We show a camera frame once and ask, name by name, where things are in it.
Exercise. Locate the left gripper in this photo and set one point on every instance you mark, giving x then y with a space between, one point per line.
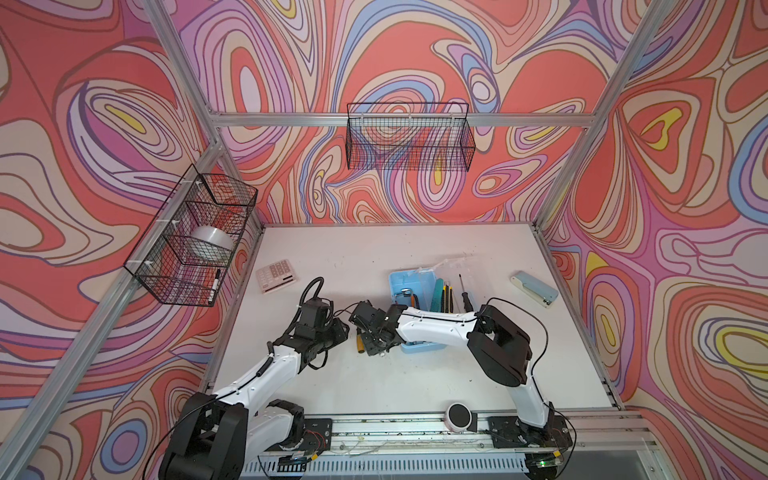
339 333

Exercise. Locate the back black wire basket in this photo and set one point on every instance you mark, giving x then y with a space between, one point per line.
409 136

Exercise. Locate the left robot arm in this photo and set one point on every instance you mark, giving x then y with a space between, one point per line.
218 434

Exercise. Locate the round black white knob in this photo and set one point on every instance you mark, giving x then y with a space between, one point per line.
458 417

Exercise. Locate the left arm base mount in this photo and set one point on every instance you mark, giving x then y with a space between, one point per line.
314 437

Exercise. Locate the teal utility knife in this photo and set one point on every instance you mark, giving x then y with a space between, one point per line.
436 304

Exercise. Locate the black wire basket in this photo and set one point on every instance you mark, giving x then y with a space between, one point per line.
409 136
185 255

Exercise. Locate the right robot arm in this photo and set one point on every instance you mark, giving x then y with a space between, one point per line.
501 348

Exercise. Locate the clear toolbox lid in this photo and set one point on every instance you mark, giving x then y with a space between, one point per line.
465 283

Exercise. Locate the left black wire basket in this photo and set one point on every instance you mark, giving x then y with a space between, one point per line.
185 255

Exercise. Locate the yellow black utility knife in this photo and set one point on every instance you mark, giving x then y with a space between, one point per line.
447 299

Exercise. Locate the aluminium front rail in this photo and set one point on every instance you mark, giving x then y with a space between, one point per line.
426 433

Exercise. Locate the white tape roll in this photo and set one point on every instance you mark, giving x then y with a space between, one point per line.
211 245

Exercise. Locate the black marker pen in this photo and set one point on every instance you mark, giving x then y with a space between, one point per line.
214 287

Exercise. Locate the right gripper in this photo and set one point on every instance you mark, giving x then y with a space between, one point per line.
372 350

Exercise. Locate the grey blue stapler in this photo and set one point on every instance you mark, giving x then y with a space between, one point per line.
536 289

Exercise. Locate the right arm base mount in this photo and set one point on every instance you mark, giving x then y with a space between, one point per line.
510 432

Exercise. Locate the light blue plastic toolbox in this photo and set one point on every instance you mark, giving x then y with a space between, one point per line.
415 288

